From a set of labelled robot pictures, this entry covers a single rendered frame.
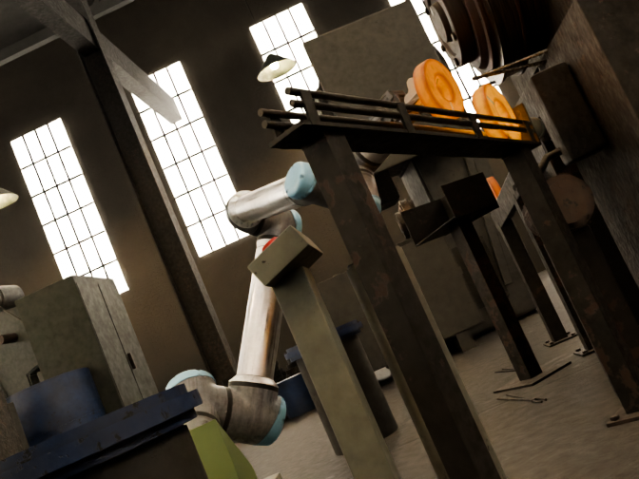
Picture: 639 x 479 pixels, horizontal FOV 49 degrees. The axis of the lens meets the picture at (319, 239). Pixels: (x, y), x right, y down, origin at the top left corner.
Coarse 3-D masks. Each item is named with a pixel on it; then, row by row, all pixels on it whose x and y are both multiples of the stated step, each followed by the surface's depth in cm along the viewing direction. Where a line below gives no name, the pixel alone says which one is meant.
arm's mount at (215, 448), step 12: (216, 420) 179; (192, 432) 180; (204, 432) 179; (216, 432) 179; (204, 444) 179; (216, 444) 179; (228, 444) 181; (204, 456) 179; (216, 456) 178; (228, 456) 178; (240, 456) 185; (204, 468) 178; (216, 468) 178; (228, 468) 178; (240, 468) 181; (252, 468) 192
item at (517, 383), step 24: (456, 192) 240; (480, 192) 245; (408, 216) 261; (432, 216) 266; (456, 216) 237; (480, 216) 255; (456, 240) 250; (480, 264) 245; (480, 288) 247; (504, 312) 243; (504, 336) 244; (528, 360) 241; (528, 384) 231
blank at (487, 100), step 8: (480, 88) 156; (488, 88) 156; (496, 88) 161; (480, 96) 154; (488, 96) 154; (496, 96) 159; (480, 104) 153; (488, 104) 152; (496, 104) 159; (504, 104) 161; (480, 112) 153; (488, 112) 152; (496, 112) 154; (504, 112) 161; (512, 112) 163; (480, 120) 153; (496, 136) 153; (504, 136) 153; (512, 136) 155; (520, 136) 160
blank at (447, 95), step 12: (432, 60) 165; (420, 72) 161; (432, 72) 163; (444, 72) 168; (420, 84) 160; (432, 84) 161; (444, 84) 168; (456, 84) 170; (420, 96) 160; (432, 96) 159; (444, 96) 169; (456, 96) 168; (444, 108) 161; (456, 108) 165
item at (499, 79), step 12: (492, 0) 186; (504, 0) 186; (492, 12) 186; (504, 12) 187; (516, 12) 187; (492, 24) 190; (504, 24) 188; (516, 24) 189; (504, 36) 190; (516, 36) 191; (504, 48) 191; (516, 48) 194; (504, 60) 194; (516, 72) 208
